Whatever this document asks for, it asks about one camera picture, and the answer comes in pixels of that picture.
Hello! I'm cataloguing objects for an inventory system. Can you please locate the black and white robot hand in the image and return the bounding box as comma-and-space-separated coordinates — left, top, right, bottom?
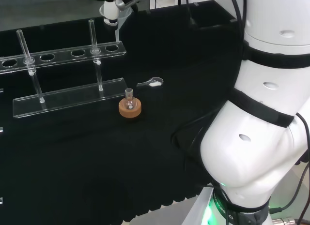
99, 0, 139, 26

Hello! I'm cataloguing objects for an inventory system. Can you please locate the clear plastic funnel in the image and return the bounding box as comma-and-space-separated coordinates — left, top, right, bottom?
115, 10, 133, 42

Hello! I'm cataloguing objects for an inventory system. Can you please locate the glass weighing funnel with powder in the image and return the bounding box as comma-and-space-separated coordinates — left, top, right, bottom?
136, 76, 164, 88

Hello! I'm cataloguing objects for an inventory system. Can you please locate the clear acrylic funnel stand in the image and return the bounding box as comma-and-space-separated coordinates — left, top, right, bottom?
0, 19, 127, 120

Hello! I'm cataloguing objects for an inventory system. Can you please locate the glass round-bottom flask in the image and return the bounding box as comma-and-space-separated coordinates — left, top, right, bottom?
123, 88, 137, 111

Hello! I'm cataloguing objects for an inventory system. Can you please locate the black tripod leg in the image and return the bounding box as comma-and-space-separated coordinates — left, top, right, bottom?
177, 0, 197, 28

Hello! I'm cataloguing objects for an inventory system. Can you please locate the black cloth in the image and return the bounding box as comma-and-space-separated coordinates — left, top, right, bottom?
0, 0, 245, 225

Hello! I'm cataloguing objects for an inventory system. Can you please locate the cork ring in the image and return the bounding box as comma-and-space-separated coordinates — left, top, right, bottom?
118, 99, 142, 119

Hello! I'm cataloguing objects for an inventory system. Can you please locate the black cable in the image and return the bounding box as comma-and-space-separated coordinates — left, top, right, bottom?
170, 110, 220, 188
269, 112, 310, 225
228, 0, 246, 63

